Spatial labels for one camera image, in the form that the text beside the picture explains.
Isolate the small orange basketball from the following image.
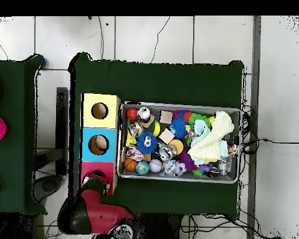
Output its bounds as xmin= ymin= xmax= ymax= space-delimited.
xmin=124 ymin=157 xmax=138 ymax=172

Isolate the globe print ball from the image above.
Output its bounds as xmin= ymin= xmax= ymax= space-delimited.
xmin=135 ymin=161 xmax=150 ymax=176

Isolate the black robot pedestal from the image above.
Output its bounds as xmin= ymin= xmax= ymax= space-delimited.
xmin=139 ymin=213 xmax=183 ymax=239

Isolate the plain wooden cube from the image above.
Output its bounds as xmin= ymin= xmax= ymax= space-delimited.
xmin=158 ymin=128 xmax=176 ymax=145

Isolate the cream knitted cloth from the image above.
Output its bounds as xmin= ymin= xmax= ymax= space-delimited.
xmin=187 ymin=110 xmax=235 ymax=161

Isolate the blue spiky ball with eyes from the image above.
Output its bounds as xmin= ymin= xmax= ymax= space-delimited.
xmin=136 ymin=131 xmax=158 ymax=154

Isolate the silver wire mesh bin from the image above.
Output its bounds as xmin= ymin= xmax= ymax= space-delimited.
xmin=115 ymin=101 xmax=242 ymax=184

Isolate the plain orange ball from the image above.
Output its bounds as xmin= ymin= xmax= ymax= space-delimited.
xmin=126 ymin=107 xmax=139 ymax=120

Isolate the mint green cloth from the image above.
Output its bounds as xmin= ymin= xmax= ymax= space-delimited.
xmin=190 ymin=119 xmax=211 ymax=146

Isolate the wooden box with three holes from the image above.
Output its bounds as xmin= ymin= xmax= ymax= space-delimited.
xmin=78 ymin=93 xmax=121 ymax=196

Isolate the dark green side tablecloth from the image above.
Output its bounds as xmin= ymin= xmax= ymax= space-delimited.
xmin=0 ymin=55 xmax=48 ymax=215

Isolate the black cable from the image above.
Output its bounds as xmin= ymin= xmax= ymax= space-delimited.
xmin=241 ymin=138 xmax=299 ymax=146

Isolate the white baseball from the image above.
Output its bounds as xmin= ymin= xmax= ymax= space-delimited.
xmin=149 ymin=159 xmax=164 ymax=174

